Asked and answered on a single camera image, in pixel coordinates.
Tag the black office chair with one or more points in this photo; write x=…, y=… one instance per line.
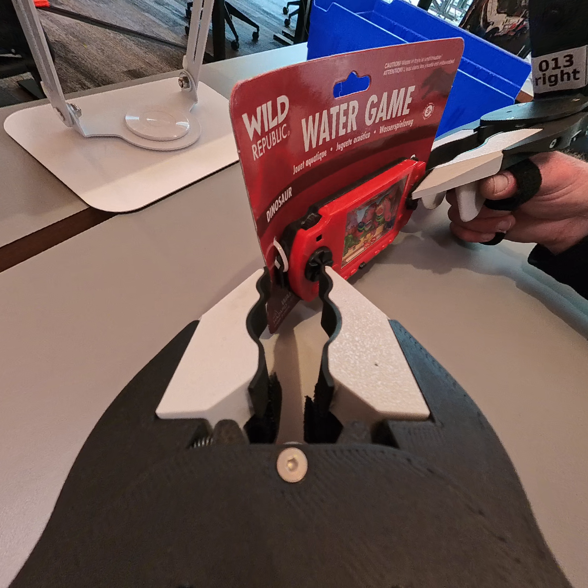
x=239, y=23

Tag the red handheld toy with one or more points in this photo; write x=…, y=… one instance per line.
x=330, y=119

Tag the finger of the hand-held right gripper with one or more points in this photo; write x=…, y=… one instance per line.
x=459, y=140
x=468, y=170

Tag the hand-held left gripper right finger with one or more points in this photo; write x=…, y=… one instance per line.
x=374, y=367

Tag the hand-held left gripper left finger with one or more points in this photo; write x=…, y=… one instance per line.
x=213, y=367

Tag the toy car box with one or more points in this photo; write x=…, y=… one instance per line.
x=500, y=23

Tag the blue plastic bin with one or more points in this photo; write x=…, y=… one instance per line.
x=505, y=73
x=349, y=27

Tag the person's right hand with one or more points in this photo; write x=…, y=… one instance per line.
x=560, y=202

